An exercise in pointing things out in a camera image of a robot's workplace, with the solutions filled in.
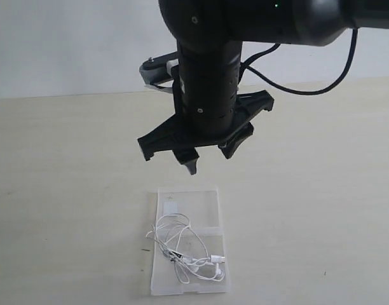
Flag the clear plastic storage case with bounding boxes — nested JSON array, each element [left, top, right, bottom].
[[146, 187, 231, 296]]

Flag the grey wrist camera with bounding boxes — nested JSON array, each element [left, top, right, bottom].
[[139, 51, 179, 94]]

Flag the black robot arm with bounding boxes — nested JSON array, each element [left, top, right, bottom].
[[138, 1, 389, 174]]

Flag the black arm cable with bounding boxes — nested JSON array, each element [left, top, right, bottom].
[[240, 27, 358, 95]]

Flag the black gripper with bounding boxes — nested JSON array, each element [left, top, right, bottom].
[[137, 90, 274, 175]]

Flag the white wired earphones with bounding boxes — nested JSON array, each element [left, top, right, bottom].
[[145, 213, 226, 285]]

